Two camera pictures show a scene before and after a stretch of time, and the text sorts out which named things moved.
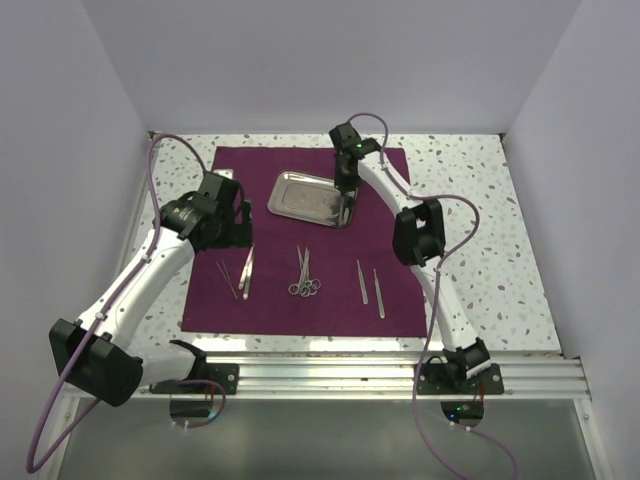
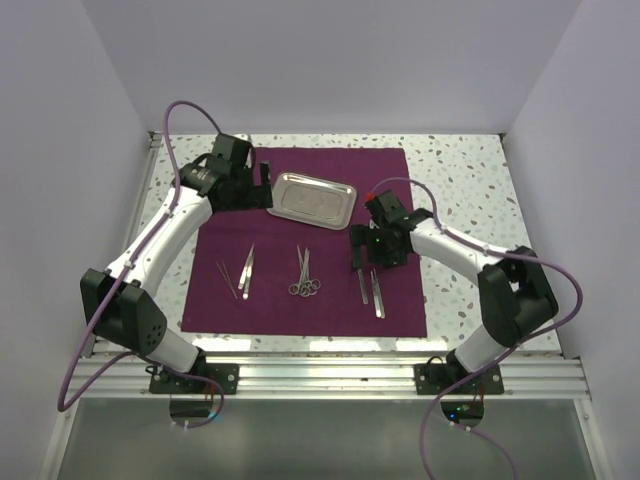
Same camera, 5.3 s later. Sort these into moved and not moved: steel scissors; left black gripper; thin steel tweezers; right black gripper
Moved: right black gripper; left black gripper
Not moved: steel scissors; thin steel tweezers
